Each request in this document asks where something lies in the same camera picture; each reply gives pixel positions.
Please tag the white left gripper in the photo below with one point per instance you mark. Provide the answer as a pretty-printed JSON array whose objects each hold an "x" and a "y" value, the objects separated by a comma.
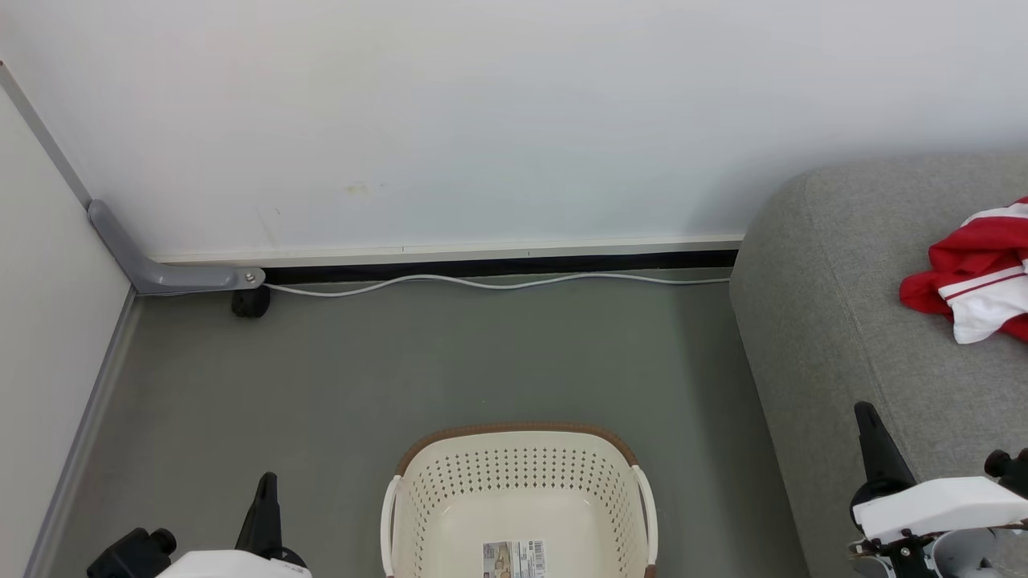
[{"x": 233, "y": 566}]

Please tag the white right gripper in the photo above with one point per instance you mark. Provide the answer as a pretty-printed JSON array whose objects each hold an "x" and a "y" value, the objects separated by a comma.
[{"x": 940, "y": 506}]

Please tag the red and white clothing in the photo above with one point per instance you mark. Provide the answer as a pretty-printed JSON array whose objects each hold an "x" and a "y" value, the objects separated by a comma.
[{"x": 964, "y": 249}]

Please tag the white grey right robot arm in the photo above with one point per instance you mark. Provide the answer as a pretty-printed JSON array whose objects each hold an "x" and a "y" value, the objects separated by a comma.
[{"x": 968, "y": 558}]

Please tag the cream perforated laundry basket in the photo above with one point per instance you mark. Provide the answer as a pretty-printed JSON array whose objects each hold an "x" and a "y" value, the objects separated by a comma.
[{"x": 514, "y": 482}]

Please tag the grey fabric sofa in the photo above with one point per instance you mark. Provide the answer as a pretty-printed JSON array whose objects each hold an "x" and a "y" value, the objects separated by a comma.
[{"x": 843, "y": 321}]

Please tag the black caster wheel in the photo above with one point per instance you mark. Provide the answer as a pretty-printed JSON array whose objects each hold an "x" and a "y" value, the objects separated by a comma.
[{"x": 250, "y": 303}]

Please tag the printed paper label sticker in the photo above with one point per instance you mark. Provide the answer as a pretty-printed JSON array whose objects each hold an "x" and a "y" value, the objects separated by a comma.
[{"x": 514, "y": 559}]

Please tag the black and white baseboard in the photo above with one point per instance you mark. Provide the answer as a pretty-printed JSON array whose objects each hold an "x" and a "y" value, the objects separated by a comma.
[{"x": 482, "y": 266}]

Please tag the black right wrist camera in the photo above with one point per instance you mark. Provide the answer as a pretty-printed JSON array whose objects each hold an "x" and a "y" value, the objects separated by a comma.
[{"x": 1010, "y": 472}]

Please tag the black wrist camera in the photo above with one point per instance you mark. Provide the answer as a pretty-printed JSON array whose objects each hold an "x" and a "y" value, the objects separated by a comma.
[
  {"x": 1010, "y": 472},
  {"x": 132, "y": 554}
]

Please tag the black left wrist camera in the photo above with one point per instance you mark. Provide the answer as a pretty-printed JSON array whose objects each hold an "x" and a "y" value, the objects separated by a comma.
[{"x": 132, "y": 554}]

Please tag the grey partition foot bracket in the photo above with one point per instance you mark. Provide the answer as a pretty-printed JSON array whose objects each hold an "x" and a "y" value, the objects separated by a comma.
[{"x": 161, "y": 277}]

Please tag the white partition panel grey frame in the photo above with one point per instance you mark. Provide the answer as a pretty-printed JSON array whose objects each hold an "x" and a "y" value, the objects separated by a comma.
[{"x": 48, "y": 321}]

